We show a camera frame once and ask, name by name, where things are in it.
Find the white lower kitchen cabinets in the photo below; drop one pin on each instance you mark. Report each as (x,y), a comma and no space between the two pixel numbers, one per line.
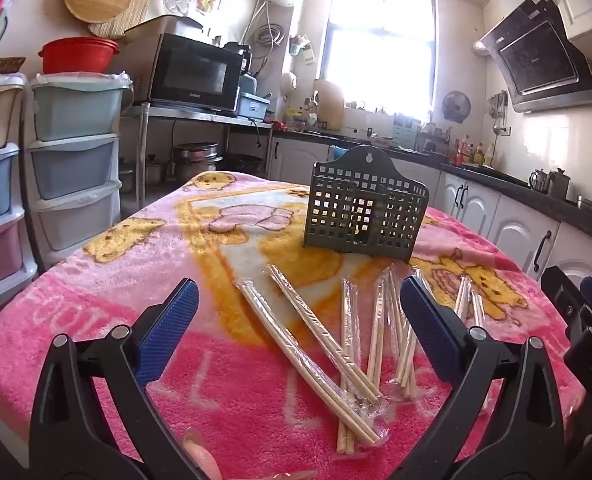
(476,205)

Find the cluster of condiment bottles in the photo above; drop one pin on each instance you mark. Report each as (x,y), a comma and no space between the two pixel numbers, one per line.
(468,152)

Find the silver exhaust duct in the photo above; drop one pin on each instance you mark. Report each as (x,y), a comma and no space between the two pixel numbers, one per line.
(478,47)

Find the bunch of wooden chopsticks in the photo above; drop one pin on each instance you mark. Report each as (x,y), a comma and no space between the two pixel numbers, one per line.
(298,350)

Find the round grey wall fan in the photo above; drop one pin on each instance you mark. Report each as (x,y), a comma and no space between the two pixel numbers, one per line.
(456,106)

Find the steel shelf rack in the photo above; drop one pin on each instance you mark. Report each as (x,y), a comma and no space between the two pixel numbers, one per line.
(185,117)

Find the blue plastic box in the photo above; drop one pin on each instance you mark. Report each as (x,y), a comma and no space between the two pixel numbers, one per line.
(253,105)

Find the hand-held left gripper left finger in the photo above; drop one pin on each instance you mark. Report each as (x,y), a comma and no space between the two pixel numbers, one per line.
(173,325)

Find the small lidded steel pot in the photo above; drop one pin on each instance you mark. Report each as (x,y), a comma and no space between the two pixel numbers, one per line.
(151,170)

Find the pale blue appliance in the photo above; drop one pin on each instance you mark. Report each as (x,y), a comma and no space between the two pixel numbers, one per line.
(248,85)

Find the black gas stove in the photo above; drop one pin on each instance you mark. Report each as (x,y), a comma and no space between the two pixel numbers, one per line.
(491,172)

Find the stacked steel pots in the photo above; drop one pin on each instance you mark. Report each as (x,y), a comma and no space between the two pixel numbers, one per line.
(195,160)

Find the black microwave oven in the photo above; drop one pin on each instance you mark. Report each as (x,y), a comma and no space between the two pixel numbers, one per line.
(190,72)

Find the wooden cutting board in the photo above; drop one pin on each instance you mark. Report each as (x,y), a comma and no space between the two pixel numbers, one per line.
(328,105)

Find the black kitchen countertop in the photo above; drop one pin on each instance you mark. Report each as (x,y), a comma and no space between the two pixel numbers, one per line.
(526,195)

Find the hanging kitchen utensils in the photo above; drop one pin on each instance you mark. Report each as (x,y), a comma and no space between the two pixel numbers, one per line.
(498,110)

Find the person's left hand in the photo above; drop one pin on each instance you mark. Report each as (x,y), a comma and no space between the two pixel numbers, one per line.
(200,455)

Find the steel lidded canister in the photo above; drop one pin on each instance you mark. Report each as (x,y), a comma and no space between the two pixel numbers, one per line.
(558,185)

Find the black kettle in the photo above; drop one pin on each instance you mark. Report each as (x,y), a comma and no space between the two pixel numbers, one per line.
(246,60)

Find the kitchen window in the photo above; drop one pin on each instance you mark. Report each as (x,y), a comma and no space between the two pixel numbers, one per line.
(376,50)

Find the green perforated utensil holder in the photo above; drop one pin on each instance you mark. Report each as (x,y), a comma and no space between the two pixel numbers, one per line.
(371,172)

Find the round bamboo mat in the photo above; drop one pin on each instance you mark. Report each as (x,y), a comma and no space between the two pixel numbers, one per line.
(130,22)

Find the black range hood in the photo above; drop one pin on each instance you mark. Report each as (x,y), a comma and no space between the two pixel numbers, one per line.
(541,55)

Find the steel bowl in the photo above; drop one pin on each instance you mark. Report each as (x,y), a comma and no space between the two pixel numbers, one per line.
(588,204)

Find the black wok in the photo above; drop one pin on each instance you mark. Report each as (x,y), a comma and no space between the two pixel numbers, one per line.
(246,162)

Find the white round wall dispenser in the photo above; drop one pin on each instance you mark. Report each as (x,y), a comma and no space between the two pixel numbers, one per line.
(288,82)

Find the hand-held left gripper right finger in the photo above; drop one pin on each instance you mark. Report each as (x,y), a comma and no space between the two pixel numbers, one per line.
(431,325)

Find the red plastic basin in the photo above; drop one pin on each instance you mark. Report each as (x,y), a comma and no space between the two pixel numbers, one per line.
(78,55)

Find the blue hanging bag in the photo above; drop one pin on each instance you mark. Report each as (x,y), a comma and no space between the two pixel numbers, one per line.
(337,152)

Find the pale green knife rack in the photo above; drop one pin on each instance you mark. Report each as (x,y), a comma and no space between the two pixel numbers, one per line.
(403,132)

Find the wall-mounted holder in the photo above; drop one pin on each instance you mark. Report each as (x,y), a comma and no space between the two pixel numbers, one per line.
(301,47)

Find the small steel teapot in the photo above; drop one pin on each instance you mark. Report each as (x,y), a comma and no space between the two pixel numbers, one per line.
(538,180)

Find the pink printed blanket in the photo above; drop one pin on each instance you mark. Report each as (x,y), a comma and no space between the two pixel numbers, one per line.
(125,280)

